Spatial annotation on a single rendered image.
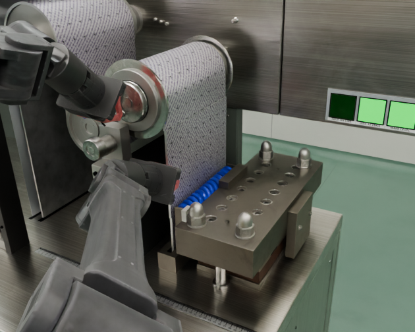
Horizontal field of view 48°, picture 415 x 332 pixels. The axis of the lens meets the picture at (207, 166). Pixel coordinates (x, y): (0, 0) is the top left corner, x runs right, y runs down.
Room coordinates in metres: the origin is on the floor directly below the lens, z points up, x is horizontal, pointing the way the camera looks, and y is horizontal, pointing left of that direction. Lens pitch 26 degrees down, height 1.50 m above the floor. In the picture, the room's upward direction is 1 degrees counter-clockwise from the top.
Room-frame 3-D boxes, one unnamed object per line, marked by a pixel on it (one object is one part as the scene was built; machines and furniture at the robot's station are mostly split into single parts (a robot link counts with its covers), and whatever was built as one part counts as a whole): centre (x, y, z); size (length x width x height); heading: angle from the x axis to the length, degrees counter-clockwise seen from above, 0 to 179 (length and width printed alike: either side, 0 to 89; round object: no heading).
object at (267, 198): (0.86, -0.11, 1.00); 0.40 x 0.16 x 0.06; 150
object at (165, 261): (0.88, 0.02, 0.92); 0.28 x 0.04 x 0.04; 150
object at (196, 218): (0.73, 0.02, 1.05); 0.04 x 0.04 x 0.04
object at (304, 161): (0.97, -0.23, 1.05); 0.04 x 0.04 x 0.04
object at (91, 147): (0.76, 0.20, 1.18); 0.04 x 0.02 x 0.04; 60
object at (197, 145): (0.88, 0.02, 1.11); 0.23 x 0.01 x 0.18; 150
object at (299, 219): (0.82, -0.19, 0.96); 0.10 x 0.03 x 0.11; 150
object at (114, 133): (0.79, 0.18, 1.05); 0.06 x 0.05 x 0.31; 150
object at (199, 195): (0.87, 0.00, 1.03); 0.21 x 0.04 x 0.03; 150
